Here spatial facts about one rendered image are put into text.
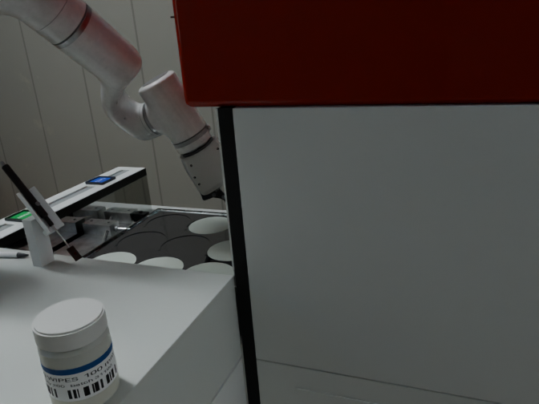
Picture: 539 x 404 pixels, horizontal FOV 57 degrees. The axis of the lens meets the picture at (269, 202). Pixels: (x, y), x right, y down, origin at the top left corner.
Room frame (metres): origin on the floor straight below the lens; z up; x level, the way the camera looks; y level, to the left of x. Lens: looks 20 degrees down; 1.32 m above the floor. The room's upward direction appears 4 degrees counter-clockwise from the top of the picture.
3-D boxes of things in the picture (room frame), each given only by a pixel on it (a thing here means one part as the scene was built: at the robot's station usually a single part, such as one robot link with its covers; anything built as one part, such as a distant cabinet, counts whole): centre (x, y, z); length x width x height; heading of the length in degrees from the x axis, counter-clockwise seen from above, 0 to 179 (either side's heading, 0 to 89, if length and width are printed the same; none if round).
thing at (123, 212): (1.19, 0.37, 0.89); 0.08 x 0.03 x 0.03; 68
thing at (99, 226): (1.11, 0.40, 0.89); 0.08 x 0.03 x 0.03; 68
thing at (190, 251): (0.96, 0.18, 0.90); 0.34 x 0.34 x 0.01; 68
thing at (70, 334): (0.44, 0.21, 1.01); 0.07 x 0.07 x 0.10
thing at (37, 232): (0.77, 0.38, 1.03); 0.06 x 0.04 x 0.13; 68
